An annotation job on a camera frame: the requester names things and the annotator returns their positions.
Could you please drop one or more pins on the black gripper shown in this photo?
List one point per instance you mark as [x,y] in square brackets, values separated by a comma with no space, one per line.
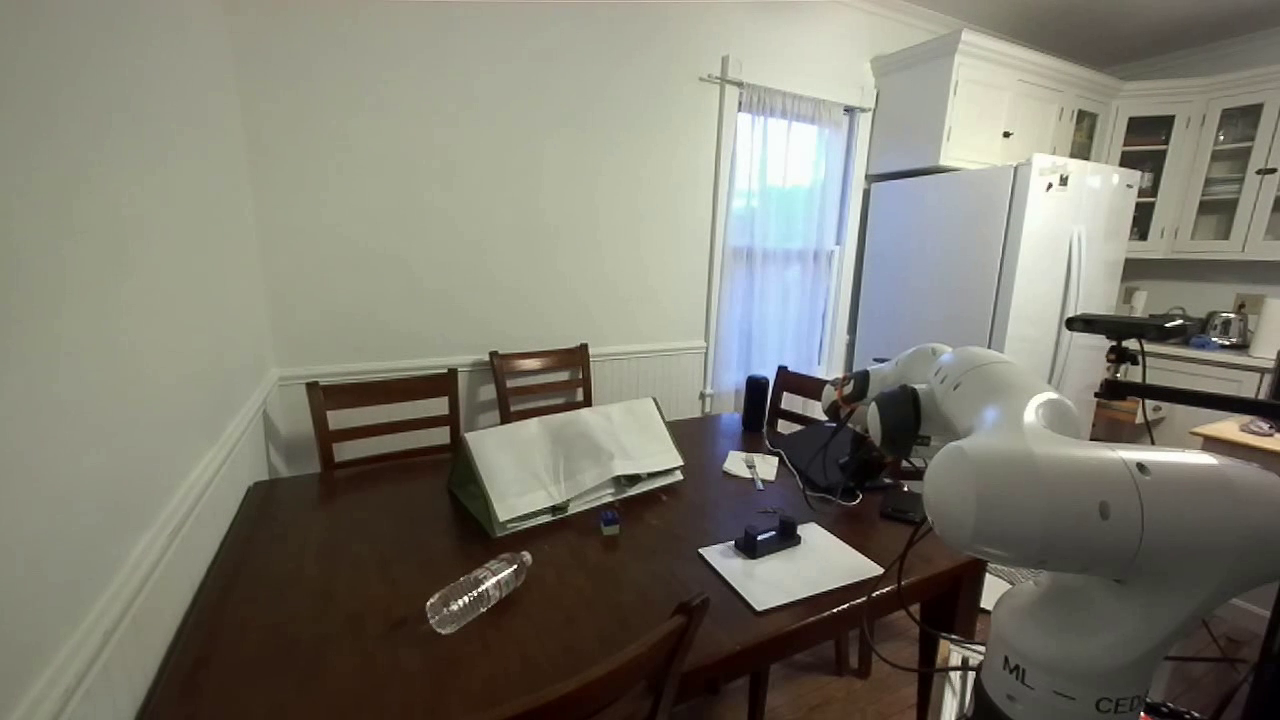
[849,398]

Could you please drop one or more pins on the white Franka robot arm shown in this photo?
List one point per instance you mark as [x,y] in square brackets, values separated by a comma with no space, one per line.
[1106,521]

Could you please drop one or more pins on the black laptop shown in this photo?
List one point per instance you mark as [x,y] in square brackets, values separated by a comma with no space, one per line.
[825,462]

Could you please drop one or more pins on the dark wooden chair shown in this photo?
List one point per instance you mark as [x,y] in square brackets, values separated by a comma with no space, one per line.
[654,662]
[798,392]
[380,419]
[542,381]

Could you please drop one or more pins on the black stapler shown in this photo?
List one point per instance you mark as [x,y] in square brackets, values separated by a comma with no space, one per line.
[769,536]

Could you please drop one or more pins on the white paper sheet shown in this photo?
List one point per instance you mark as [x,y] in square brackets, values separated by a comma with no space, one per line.
[795,570]

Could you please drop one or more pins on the white refrigerator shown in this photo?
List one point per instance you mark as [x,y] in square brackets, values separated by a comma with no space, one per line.
[984,267]

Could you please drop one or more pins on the white sheer window curtain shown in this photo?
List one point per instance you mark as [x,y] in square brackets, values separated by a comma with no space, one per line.
[783,203]

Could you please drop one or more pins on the small blue object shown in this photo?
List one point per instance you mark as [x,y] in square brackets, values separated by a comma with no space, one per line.
[608,521]

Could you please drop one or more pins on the open white book green cover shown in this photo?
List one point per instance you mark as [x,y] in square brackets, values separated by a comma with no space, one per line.
[565,462]

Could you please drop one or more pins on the white flat panel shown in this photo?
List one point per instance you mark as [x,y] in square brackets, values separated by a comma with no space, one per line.
[958,680]

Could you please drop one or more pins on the silver kettle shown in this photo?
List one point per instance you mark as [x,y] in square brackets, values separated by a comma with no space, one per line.
[1227,328]

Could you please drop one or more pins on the wooden kitchen counter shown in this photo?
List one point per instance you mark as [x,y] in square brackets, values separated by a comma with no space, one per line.
[1243,436]

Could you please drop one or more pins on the clear plastic bottle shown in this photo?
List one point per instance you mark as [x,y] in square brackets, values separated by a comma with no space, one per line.
[477,592]

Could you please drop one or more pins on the black camera on tripod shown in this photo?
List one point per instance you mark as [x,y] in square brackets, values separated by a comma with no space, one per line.
[1125,325]

